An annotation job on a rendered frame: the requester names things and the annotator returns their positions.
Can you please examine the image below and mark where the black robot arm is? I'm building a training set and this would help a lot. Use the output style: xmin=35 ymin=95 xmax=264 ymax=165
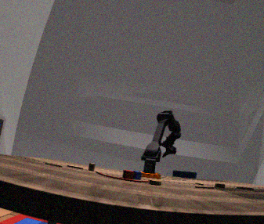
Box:
xmin=141 ymin=110 xmax=182 ymax=174

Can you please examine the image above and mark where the red block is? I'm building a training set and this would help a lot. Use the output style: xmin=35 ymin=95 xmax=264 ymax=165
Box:
xmin=122 ymin=170 xmax=134 ymax=179

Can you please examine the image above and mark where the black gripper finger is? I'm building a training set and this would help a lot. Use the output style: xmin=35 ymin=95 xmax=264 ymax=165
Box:
xmin=162 ymin=151 xmax=172 ymax=157

